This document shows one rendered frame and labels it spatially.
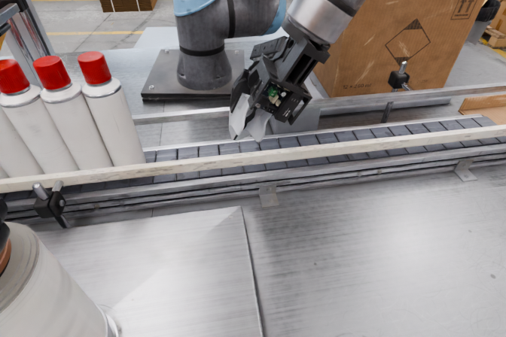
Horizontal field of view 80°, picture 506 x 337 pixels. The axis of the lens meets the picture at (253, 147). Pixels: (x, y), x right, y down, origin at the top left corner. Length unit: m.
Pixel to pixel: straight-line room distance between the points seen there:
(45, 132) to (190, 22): 0.40
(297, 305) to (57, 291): 0.29
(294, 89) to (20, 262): 0.32
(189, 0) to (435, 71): 0.60
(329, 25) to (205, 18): 0.41
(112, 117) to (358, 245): 0.42
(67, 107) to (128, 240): 0.20
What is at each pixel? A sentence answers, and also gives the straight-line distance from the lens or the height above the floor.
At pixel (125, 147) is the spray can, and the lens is 0.51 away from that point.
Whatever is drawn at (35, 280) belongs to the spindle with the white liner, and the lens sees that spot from 0.26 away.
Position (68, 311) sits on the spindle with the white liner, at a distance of 0.31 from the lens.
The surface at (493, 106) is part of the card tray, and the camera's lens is 0.96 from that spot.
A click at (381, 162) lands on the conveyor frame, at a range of 0.59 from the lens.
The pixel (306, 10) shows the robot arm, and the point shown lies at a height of 1.14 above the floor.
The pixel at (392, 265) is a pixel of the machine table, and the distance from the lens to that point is 0.52.
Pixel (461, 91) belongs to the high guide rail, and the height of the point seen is 0.96.
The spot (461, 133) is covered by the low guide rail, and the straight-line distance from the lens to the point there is 0.66.
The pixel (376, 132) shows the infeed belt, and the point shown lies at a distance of 0.65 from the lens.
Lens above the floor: 1.25
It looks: 41 degrees down
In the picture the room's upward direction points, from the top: straight up
